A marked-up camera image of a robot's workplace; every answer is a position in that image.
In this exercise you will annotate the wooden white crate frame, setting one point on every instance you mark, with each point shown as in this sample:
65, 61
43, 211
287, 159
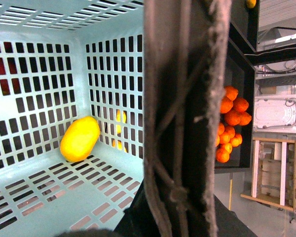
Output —
274, 173

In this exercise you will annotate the yellow lemons behind basket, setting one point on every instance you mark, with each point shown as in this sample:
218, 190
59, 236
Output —
120, 118

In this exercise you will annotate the light blue plastic basket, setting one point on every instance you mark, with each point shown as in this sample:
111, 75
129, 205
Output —
74, 58

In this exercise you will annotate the white metal appliance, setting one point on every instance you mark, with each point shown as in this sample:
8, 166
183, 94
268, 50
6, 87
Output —
275, 109

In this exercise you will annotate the black shelf frame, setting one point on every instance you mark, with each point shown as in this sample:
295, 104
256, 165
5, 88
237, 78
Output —
242, 58

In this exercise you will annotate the yellow fruit on top shelf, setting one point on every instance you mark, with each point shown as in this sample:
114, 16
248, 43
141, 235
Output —
250, 4

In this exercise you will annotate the brown basket handle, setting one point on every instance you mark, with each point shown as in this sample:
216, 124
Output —
185, 48

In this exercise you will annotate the red apples behind basket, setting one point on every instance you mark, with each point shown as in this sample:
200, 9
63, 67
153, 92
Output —
11, 69

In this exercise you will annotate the pile of oranges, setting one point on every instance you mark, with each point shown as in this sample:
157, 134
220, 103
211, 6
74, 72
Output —
234, 113

